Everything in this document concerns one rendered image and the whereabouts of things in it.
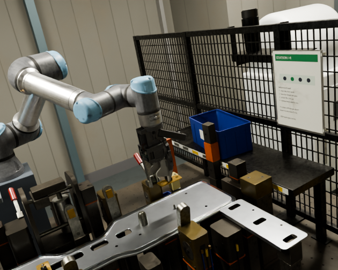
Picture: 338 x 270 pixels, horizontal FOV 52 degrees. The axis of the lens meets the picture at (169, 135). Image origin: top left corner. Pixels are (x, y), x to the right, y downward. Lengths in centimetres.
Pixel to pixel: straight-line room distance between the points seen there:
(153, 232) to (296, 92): 73
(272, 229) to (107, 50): 312
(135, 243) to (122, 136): 300
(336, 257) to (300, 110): 57
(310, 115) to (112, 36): 289
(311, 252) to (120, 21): 313
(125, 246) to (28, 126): 76
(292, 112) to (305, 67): 19
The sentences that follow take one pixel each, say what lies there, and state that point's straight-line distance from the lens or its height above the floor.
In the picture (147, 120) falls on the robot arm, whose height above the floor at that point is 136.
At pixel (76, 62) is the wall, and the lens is 382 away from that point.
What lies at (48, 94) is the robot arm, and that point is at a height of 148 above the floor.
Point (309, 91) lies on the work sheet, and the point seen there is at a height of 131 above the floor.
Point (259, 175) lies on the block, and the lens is 129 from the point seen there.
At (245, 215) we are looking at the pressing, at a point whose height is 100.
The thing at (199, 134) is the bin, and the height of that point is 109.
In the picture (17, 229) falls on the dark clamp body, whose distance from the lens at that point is 129.
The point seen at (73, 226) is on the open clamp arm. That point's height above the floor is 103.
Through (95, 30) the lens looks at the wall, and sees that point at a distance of 388.
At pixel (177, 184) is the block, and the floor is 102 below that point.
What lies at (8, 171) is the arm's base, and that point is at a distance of 167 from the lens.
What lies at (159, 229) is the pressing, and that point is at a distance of 119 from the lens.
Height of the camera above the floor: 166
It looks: 19 degrees down
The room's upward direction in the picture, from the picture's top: 11 degrees counter-clockwise
